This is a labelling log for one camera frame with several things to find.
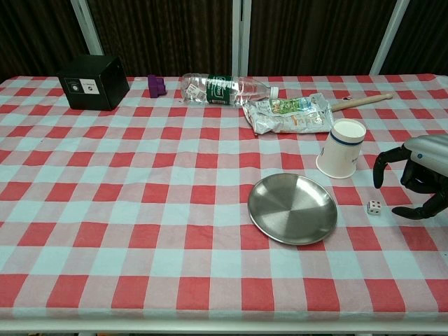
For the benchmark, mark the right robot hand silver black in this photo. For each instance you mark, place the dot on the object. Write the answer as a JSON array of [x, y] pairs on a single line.
[[428, 150]]

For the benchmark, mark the wooden stick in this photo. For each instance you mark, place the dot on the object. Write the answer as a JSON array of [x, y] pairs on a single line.
[[364, 101]]

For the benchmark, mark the white die red black dots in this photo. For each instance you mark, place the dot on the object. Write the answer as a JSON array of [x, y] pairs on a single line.
[[373, 207]]

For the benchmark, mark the round silver metal plate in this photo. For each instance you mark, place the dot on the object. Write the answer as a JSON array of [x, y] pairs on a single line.
[[292, 210]]

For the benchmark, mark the dark brown curtain panel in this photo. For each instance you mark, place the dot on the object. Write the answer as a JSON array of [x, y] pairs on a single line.
[[31, 38], [315, 35], [427, 35], [161, 35]]

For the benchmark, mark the black cardboard box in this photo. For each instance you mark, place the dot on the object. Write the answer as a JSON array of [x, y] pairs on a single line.
[[94, 73]]

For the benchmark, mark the white partition frame post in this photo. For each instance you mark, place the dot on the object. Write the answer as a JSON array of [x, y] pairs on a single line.
[[241, 35], [388, 35], [85, 24]]

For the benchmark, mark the purple plastic block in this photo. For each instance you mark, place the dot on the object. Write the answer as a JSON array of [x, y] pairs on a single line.
[[155, 85]]

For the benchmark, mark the clear plastic bottle green label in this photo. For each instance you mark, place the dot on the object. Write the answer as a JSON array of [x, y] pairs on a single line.
[[218, 89]]

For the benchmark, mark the white paper cup blue stripe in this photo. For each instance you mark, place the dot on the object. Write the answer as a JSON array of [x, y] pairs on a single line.
[[339, 154]]

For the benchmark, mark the red white checkered tablecloth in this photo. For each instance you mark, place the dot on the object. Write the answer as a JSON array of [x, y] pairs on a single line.
[[140, 210]]

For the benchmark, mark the crumpled silver snack bag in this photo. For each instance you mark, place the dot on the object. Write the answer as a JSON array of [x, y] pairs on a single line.
[[290, 117]]

